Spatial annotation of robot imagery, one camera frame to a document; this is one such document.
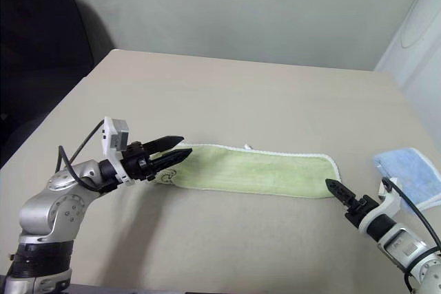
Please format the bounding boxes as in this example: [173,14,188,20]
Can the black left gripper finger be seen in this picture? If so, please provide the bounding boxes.
[149,148,193,175]
[145,134,185,154]

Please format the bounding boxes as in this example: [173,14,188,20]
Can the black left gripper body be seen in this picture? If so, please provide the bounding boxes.
[121,140,155,182]

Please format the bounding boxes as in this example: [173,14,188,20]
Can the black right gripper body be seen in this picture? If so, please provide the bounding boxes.
[344,194,379,228]

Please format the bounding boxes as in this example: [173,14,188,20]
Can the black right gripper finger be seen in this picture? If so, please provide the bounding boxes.
[326,181,354,209]
[325,178,360,203]

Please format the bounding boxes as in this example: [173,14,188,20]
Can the light green towel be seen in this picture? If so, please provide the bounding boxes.
[151,141,341,201]

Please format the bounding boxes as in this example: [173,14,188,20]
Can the light blue towel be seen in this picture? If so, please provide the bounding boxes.
[372,147,441,211]

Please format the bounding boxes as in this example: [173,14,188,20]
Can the dark black chair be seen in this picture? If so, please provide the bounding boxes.
[0,0,117,171]

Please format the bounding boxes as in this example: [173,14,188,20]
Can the white panel with oval recess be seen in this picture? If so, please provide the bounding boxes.
[373,0,441,111]

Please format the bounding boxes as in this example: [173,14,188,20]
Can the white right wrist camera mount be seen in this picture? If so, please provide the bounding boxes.
[357,176,402,237]

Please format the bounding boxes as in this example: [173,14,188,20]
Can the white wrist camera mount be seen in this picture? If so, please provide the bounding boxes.
[357,176,402,237]
[101,116,134,185]

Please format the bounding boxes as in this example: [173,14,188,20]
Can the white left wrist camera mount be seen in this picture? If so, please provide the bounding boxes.
[101,116,134,185]

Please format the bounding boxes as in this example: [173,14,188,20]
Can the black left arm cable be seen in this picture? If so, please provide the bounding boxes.
[57,118,117,193]

